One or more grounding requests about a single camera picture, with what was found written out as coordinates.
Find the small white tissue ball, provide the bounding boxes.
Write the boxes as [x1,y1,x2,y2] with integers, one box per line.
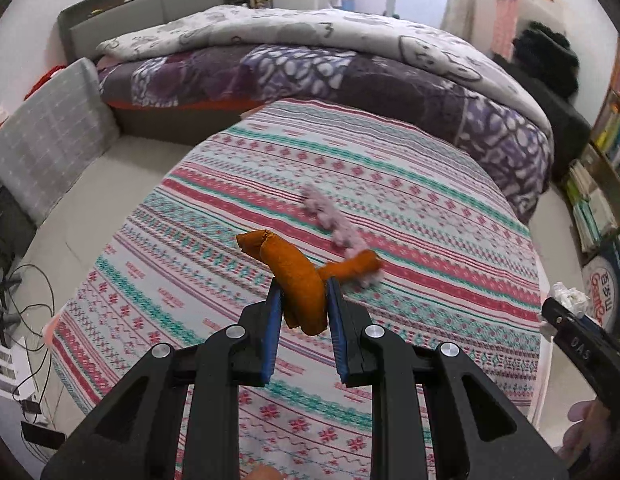
[549,282,590,318]

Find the operator thumb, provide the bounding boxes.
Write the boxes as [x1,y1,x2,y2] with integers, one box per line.
[245,465,283,480]

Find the upper blue Ganten box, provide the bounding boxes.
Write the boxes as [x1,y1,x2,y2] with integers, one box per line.
[582,238,620,339]

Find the patterned round tablecloth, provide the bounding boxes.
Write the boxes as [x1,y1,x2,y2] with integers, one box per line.
[52,100,541,479]

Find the wooden bookshelf with books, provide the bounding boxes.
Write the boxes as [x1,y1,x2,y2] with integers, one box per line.
[581,39,620,218]

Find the black bench cabinet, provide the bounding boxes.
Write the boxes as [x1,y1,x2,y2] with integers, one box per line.
[492,54,590,184]

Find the grey checked cushion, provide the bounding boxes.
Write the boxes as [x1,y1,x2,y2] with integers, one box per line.
[0,58,120,226]

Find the black clothes pile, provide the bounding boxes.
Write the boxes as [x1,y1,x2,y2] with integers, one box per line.
[512,21,580,101]

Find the bed with purple blanket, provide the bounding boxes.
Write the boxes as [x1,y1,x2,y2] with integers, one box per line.
[96,43,556,226]

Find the pink white drawer cabinet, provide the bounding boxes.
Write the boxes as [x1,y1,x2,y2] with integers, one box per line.
[490,0,544,62]

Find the beige curtain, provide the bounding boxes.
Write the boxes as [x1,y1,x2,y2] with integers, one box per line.
[441,0,476,42]

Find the white cartoon print quilt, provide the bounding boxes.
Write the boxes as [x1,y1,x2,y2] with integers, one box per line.
[96,4,552,134]

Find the grey bed headboard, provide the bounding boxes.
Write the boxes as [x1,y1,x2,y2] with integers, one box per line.
[57,0,224,64]

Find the black cables on floor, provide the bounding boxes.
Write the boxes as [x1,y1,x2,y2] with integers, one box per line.
[0,261,58,441]

